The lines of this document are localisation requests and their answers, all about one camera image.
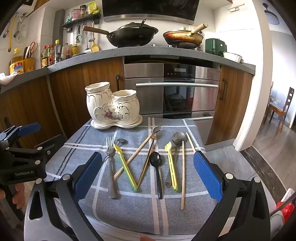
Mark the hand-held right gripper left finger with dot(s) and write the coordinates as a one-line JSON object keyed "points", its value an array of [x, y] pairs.
{"points": [[89, 176]]}

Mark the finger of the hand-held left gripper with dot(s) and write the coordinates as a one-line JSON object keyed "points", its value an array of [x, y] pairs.
{"points": [[41, 151], [30, 129]]}

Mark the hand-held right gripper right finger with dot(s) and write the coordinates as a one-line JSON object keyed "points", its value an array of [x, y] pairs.
{"points": [[208, 176]]}

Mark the silver fork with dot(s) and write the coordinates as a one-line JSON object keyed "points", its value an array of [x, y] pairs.
{"points": [[112, 176]]}

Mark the large silver spoon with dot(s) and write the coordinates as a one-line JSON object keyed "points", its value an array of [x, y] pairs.
{"points": [[178, 139]]}

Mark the small silver spoon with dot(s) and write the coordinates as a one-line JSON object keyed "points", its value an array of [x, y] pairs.
{"points": [[121, 141]]}

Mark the black plastic spoon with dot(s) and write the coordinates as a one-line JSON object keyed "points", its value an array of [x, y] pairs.
{"points": [[155, 159]]}

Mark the gold fork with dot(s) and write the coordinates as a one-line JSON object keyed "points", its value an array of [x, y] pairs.
{"points": [[145, 165]]}

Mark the cream ceramic double utensil holder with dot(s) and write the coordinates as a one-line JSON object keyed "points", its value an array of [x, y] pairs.
{"points": [[111, 102]]}

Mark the person's left hand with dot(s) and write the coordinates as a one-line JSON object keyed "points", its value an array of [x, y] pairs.
{"points": [[19, 195]]}

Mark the wooden corner cabinet door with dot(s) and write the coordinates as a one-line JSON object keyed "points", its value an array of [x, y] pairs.
{"points": [[25, 111]]}

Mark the white ceramic ornament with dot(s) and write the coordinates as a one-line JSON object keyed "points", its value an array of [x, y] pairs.
{"points": [[8, 78]]}

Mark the grey checked cloth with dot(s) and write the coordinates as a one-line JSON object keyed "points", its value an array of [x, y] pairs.
{"points": [[138, 208]]}

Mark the yellow cooking oil jug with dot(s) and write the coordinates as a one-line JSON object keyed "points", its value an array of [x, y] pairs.
{"points": [[16, 66]]}

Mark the yellow knife block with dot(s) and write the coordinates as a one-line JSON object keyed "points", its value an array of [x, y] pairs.
{"points": [[29, 63]]}

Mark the dark sauce bottle red cap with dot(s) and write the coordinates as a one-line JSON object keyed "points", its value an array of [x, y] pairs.
{"points": [[44, 59], [52, 54], [49, 58]]}

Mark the narrow wooden cabinet door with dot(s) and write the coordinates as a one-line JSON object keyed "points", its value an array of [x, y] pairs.
{"points": [[233, 104]]}

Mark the wide wooden cabinet door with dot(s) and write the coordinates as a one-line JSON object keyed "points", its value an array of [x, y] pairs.
{"points": [[85, 74]]}

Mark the clear bottle yellow cap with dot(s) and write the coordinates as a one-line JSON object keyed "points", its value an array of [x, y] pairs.
{"points": [[57, 53]]}

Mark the red white plastic object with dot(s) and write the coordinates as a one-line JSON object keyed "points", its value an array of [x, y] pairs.
{"points": [[285, 208]]}

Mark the white plastic jug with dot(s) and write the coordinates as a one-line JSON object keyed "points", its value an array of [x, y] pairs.
{"points": [[66, 48]]}

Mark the stainless steel built-in oven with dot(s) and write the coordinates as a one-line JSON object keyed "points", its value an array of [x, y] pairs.
{"points": [[178, 92]]}

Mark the wooden chair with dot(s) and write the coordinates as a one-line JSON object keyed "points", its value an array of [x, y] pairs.
{"points": [[278, 111]]}

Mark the hanging long steel ladle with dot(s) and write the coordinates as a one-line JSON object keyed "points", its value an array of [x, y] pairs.
{"points": [[87, 48]]}

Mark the yellow rice paddle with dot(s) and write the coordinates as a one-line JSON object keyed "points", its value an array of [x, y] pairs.
{"points": [[95, 47]]}

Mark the hanging metal peeler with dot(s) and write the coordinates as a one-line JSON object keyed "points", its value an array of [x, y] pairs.
{"points": [[78, 34]]}

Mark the hanging small steel ladle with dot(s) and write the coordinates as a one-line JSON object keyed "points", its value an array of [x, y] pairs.
{"points": [[92, 32]]}

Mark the blue white packet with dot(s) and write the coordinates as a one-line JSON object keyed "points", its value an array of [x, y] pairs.
{"points": [[68, 17]]}

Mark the pink packet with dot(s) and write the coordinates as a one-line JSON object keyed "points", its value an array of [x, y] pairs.
{"points": [[76, 14]]}

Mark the spice jar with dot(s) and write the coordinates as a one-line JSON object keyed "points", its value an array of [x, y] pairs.
{"points": [[82, 11]]}

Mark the grey stone kitchen counter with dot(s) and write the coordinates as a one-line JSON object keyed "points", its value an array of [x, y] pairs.
{"points": [[138, 53]]}

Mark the gas hob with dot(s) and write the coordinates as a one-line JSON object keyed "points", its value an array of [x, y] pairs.
{"points": [[175, 46]]}

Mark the yellow green packet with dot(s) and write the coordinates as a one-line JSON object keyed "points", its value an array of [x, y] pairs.
{"points": [[93, 8]]}

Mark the black wok lid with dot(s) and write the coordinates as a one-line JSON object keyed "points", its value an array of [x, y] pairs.
{"points": [[136, 26]]}

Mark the black range hood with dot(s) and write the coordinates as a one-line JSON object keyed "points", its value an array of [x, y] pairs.
{"points": [[150, 9]]}

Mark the round ceiling lamp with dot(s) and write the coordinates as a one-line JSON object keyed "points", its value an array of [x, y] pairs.
{"points": [[271, 15]]}

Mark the black wall shelf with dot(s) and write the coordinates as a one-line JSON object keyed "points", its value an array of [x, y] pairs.
{"points": [[81, 20]]}

